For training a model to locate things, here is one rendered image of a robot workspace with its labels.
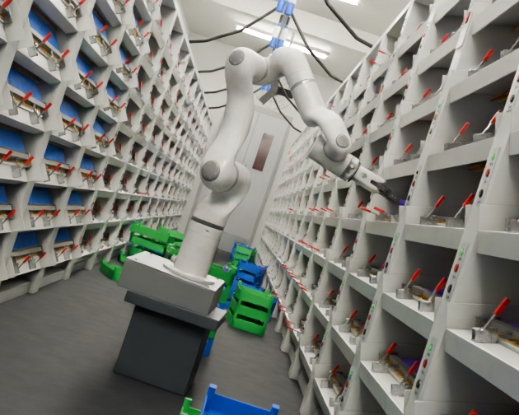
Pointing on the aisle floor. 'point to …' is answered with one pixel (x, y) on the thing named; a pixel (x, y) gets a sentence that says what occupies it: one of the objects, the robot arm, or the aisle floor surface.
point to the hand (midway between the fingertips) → (393, 197)
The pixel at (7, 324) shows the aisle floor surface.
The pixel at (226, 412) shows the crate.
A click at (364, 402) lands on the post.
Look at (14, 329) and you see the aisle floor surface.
